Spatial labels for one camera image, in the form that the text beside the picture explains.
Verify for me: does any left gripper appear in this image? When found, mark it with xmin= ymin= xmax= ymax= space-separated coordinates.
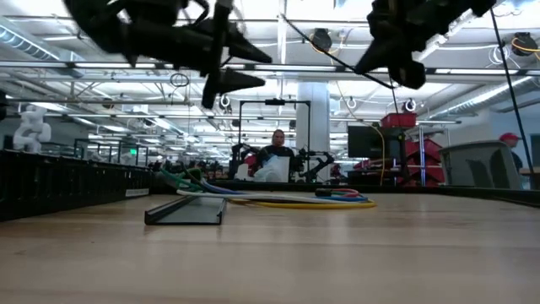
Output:
xmin=121 ymin=0 xmax=273 ymax=110

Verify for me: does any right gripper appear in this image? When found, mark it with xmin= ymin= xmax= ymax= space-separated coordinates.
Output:
xmin=354 ymin=0 xmax=449 ymax=90

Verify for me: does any blue insulated cable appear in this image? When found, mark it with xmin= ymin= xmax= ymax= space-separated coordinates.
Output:
xmin=197 ymin=176 xmax=369 ymax=203

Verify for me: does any green insulated cable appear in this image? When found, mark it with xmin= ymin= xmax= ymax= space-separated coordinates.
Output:
xmin=159 ymin=167 xmax=355 ymax=198

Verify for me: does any yellow insulated cable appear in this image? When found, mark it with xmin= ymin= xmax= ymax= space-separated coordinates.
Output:
xmin=229 ymin=198 xmax=378 ymax=211

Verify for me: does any black duct cover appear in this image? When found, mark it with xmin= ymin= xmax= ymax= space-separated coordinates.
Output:
xmin=143 ymin=194 xmax=228 ymax=226

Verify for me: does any black slotted cable duct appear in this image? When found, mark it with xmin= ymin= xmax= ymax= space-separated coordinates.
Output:
xmin=0 ymin=149 xmax=154 ymax=222

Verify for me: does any long fluorescent light strip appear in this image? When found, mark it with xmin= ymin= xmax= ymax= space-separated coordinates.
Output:
xmin=0 ymin=60 xmax=540 ymax=78

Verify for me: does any black monitor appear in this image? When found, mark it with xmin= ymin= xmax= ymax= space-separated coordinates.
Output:
xmin=347 ymin=125 xmax=407 ymax=160

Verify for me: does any person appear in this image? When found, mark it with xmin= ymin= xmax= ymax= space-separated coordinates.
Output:
xmin=499 ymin=132 xmax=526 ymax=172
xmin=256 ymin=128 xmax=297 ymax=183

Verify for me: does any red storage bin stack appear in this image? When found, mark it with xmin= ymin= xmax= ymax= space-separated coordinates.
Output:
xmin=396 ymin=138 xmax=447 ymax=187

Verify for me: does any white plastic bag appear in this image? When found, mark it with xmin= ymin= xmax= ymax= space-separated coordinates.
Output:
xmin=252 ymin=154 xmax=292 ymax=183

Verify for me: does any long black cable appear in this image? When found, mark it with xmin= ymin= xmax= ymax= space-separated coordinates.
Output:
xmin=387 ymin=78 xmax=407 ymax=143

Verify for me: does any black gantry frame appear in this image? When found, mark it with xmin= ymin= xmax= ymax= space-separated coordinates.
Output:
xmin=237 ymin=98 xmax=312 ymax=183

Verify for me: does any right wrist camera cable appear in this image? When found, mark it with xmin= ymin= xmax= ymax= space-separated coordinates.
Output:
xmin=279 ymin=14 xmax=396 ymax=90

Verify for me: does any black coiled wire loop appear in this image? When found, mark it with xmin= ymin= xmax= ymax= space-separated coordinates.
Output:
xmin=169 ymin=72 xmax=192 ymax=89

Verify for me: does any yellow drop cord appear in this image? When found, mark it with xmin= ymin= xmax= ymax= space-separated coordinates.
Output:
xmin=335 ymin=79 xmax=387 ymax=187

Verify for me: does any silver ventilation duct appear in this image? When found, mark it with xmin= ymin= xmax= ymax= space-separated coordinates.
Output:
xmin=425 ymin=75 xmax=540 ymax=122
xmin=0 ymin=23 xmax=85 ymax=79

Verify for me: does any black aluminium table frame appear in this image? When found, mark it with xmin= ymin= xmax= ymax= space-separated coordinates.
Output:
xmin=149 ymin=179 xmax=540 ymax=209

